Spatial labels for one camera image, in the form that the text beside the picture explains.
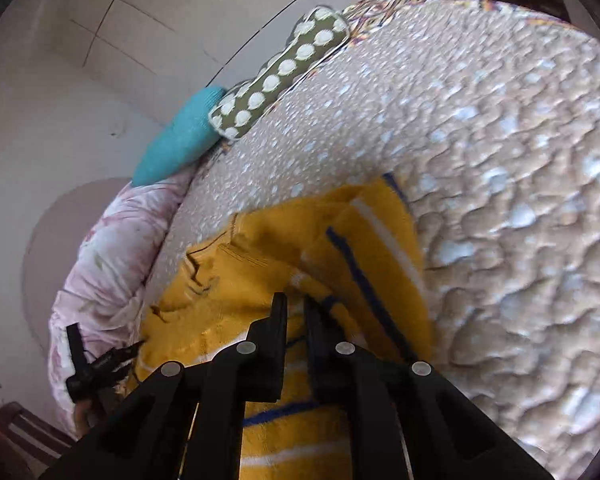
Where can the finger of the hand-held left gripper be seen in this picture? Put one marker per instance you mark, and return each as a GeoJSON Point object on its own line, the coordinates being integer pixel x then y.
{"type": "Point", "coordinates": [75, 342]}
{"type": "Point", "coordinates": [127, 351]}

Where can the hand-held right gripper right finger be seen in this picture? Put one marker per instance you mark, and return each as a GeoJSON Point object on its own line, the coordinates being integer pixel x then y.
{"type": "Point", "coordinates": [316, 345]}

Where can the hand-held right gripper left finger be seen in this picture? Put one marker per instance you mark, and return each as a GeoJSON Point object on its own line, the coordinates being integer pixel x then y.
{"type": "Point", "coordinates": [275, 340]}

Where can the yellow striped sweater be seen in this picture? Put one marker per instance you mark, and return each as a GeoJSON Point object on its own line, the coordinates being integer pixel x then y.
{"type": "Point", "coordinates": [260, 260]}

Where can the pink floral quilt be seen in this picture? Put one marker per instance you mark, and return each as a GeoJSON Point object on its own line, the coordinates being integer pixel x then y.
{"type": "Point", "coordinates": [110, 270]}

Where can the wooden chair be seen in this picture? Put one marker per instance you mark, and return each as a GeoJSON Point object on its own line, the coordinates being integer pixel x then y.
{"type": "Point", "coordinates": [27, 430]}

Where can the grey round headboard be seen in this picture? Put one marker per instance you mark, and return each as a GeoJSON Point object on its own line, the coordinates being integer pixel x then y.
{"type": "Point", "coordinates": [55, 240]}

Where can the teal pillow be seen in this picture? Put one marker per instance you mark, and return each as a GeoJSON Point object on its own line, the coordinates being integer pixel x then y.
{"type": "Point", "coordinates": [180, 135]}

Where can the patterned beige bed blanket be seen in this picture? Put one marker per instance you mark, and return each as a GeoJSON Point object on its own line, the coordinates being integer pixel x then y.
{"type": "Point", "coordinates": [480, 185]}

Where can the olive polka dot pillow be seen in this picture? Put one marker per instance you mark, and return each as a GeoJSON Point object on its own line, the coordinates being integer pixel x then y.
{"type": "Point", "coordinates": [280, 67]}

